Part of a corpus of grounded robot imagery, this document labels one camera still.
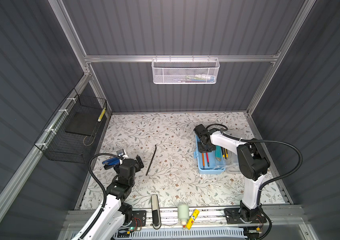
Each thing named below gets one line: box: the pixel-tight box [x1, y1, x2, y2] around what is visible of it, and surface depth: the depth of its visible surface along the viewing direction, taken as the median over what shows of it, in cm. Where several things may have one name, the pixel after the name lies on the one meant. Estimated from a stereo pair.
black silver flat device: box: [151, 194, 162, 230], surface depth 74 cm
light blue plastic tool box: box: [193, 134, 227, 175], surface depth 91 cm
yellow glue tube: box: [186, 209, 200, 230], surface depth 73 cm
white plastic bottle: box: [177, 204, 189, 230], surface depth 71 cm
